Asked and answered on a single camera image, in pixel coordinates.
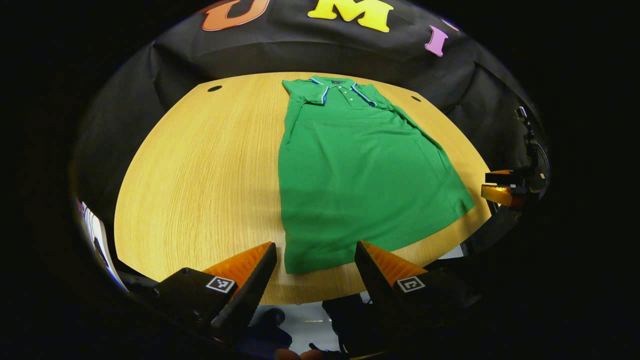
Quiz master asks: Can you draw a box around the black backdrop cloth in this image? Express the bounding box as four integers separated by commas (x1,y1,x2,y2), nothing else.
70,0,551,236

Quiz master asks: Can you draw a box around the green T-shirt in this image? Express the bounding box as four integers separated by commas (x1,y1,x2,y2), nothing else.
277,75,476,275

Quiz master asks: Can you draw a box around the white blue-edged panel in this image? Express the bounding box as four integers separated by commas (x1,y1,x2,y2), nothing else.
77,200,128,293

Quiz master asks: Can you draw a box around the person's dark trouser leg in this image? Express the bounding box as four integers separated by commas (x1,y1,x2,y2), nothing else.
240,307,294,358

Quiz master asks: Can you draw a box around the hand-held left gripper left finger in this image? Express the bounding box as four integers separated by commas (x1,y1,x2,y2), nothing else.
152,241,279,346

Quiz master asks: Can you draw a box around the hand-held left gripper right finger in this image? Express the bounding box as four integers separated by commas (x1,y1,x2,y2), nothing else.
354,240,482,341

